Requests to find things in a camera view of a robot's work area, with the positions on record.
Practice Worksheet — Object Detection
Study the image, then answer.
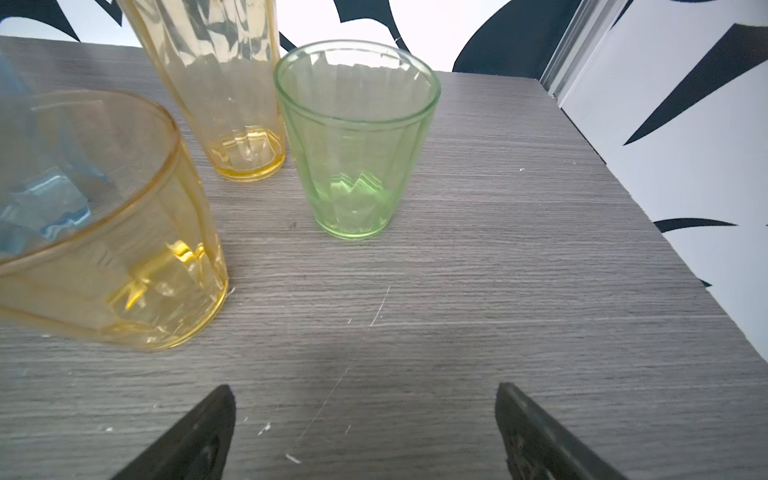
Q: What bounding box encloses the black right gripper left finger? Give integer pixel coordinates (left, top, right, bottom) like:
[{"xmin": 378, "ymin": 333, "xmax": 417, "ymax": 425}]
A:
[{"xmin": 113, "ymin": 384, "xmax": 236, "ymax": 480}]

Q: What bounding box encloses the short green glass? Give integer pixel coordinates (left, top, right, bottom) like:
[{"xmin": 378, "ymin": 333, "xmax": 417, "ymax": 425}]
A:
[{"xmin": 273, "ymin": 40, "xmax": 441, "ymax": 240}]

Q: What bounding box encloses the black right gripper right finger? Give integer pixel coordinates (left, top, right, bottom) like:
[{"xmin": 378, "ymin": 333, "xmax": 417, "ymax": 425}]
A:
[{"xmin": 495, "ymin": 382, "xmax": 626, "ymax": 480}]

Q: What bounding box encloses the tall yellow glass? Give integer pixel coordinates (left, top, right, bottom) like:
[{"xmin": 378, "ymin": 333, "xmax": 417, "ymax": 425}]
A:
[{"xmin": 119, "ymin": 0, "xmax": 287, "ymax": 182}]

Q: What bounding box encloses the tall blue glass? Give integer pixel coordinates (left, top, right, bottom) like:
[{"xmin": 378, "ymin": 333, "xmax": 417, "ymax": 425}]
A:
[{"xmin": 1, "ymin": 56, "xmax": 116, "ymax": 259}]

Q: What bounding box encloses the short yellow glass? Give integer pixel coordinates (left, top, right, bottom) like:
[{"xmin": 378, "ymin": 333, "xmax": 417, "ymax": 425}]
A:
[{"xmin": 1, "ymin": 90, "xmax": 229, "ymax": 351}]

